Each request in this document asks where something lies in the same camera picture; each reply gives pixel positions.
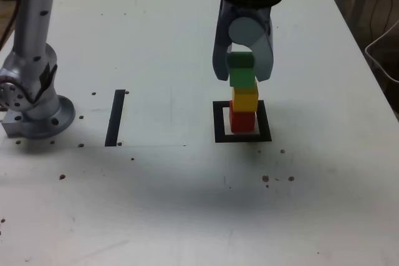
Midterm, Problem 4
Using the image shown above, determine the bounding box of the green cube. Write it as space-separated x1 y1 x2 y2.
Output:
228 53 256 88

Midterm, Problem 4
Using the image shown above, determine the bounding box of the yellow cube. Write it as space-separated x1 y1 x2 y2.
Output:
231 81 259 113

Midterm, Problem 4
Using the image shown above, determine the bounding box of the black tape strip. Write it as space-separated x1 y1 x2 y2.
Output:
105 89 126 148

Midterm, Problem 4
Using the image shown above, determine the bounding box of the black tape square outline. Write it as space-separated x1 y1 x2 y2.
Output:
213 100 272 144

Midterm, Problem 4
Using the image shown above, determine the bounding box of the red cube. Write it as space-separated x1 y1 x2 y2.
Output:
229 100 256 133

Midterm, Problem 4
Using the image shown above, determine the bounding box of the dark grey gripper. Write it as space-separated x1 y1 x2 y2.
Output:
213 0 276 83

